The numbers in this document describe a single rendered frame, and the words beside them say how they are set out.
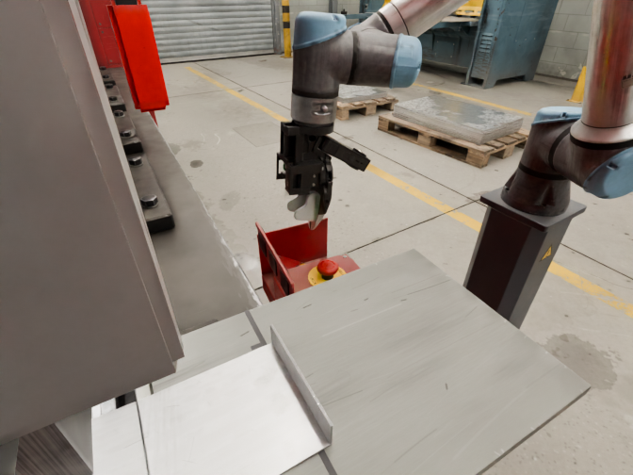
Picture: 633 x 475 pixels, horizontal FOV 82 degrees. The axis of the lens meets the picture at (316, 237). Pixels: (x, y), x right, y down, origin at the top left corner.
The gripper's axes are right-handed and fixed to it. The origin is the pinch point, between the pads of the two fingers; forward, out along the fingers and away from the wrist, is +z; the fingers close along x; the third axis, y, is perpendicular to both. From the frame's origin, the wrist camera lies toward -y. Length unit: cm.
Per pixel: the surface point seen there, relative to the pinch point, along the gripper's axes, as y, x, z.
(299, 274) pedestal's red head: 6.0, 7.0, 6.3
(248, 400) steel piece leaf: 25, 41, -14
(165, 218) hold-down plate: 27.1, -2.8, -4.0
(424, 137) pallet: -202, -197, 57
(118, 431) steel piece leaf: 32, 40, -14
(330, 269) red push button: 1.8, 11.1, 3.0
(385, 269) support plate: 9.0, 33.6, -15.6
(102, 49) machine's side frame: 40, -172, -9
